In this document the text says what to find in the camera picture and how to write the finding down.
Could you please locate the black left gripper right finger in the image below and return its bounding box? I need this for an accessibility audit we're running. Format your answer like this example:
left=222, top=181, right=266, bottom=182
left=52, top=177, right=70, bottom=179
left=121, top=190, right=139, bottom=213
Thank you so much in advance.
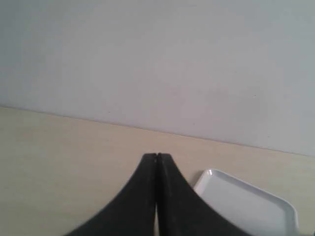
left=156, top=153, right=248, bottom=236

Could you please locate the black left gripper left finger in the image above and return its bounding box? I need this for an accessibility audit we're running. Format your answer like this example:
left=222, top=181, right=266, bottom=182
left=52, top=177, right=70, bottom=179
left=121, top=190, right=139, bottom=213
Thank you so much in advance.
left=67, top=153, right=157, bottom=236

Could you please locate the white plastic tray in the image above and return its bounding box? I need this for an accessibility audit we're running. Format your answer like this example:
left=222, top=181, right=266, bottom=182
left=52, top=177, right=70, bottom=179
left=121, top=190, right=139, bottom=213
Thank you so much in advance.
left=194, top=169, right=299, bottom=236

